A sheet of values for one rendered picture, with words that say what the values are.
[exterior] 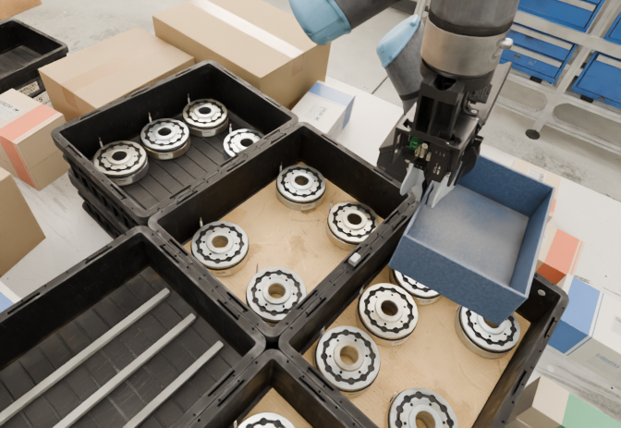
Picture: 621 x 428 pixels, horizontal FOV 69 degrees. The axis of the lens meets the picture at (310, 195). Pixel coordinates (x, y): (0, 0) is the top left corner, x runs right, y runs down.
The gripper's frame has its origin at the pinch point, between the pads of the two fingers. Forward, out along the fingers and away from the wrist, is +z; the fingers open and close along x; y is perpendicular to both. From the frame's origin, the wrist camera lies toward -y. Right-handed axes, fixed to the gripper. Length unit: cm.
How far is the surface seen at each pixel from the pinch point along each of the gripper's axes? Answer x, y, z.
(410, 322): 3.5, 3.1, 26.2
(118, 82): -81, -13, 16
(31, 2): -290, -107, 75
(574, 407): 31.4, -1.5, 33.8
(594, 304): 32, -27, 37
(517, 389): 20.5, 7.8, 21.4
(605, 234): 34, -59, 46
